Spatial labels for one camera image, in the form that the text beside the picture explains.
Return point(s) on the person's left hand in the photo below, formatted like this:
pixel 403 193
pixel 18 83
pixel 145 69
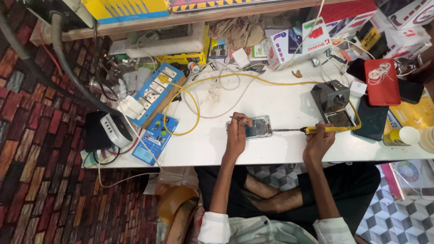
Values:
pixel 237 137

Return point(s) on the person's right hand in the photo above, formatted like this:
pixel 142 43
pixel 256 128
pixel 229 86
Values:
pixel 317 145

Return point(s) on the person's right fingers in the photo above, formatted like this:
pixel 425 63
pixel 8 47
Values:
pixel 322 127

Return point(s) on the person's left fingers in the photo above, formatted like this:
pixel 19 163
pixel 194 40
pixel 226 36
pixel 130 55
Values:
pixel 239 122

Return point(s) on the thin metal tweezers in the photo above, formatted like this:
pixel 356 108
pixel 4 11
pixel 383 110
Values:
pixel 232 117

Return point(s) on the grey metal soldering iron stand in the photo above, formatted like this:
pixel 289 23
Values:
pixel 329 96

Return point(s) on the large black phone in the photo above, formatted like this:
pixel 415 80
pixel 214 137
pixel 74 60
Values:
pixel 371 118

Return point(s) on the small white cube adapter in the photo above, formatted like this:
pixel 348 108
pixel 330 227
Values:
pixel 358 89

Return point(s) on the small brown scrap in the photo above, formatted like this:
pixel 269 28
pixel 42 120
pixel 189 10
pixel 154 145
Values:
pixel 297 73

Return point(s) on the white charger block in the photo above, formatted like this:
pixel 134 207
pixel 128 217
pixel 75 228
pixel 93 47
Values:
pixel 241 58

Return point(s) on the person's black shorts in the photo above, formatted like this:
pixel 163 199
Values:
pixel 346 189

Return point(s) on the red phone case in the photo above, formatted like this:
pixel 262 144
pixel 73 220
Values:
pixel 383 93

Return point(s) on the white rubber band bundle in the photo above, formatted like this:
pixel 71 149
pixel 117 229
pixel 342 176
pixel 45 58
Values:
pixel 379 73

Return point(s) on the white printed phone box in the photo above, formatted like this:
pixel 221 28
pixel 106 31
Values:
pixel 288 49

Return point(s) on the yellow cardboard box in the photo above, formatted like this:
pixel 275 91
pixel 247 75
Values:
pixel 183 58

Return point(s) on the person's legs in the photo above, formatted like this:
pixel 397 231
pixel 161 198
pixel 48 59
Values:
pixel 274 201

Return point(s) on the white paper cup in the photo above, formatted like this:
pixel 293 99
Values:
pixel 408 135

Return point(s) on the blue printed card packet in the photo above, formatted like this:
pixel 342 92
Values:
pixel 154 144

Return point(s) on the yellow paper sheet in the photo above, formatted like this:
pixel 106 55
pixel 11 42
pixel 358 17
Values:
pixel 410 115

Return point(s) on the blue power socket board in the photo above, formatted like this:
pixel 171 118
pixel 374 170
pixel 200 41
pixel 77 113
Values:
pixel 149 113

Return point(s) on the crumpled brown cloth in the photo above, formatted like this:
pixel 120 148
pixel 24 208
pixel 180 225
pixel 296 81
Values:
pixel 237 32

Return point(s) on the small black phone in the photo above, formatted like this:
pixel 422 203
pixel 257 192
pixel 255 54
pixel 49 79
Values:
pixel 410 91

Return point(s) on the orange stool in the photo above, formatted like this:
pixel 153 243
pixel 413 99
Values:
pixel 174 203

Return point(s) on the beige cup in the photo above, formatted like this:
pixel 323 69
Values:
pixel 428 139

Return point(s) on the white foam slab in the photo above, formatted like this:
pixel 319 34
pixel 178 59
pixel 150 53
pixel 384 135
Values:
pixel 166 44

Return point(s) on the white plug adapter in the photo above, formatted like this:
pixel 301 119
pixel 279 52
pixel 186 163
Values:
pixel 130 106

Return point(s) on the person's striped white shirt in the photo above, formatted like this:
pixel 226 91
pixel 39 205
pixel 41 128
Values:
pixel 264 232

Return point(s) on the black and white desk device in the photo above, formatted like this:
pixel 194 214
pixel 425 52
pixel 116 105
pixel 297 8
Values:
pixel 115 130

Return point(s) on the heap of white printed boxes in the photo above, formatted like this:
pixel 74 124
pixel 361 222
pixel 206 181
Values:
pixel 400 30

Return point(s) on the wooden shelf board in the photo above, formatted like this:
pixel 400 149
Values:
pixel 142 26

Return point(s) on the yellow and blue tool pack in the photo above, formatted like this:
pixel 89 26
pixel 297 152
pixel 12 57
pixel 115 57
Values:
pixel 125 10

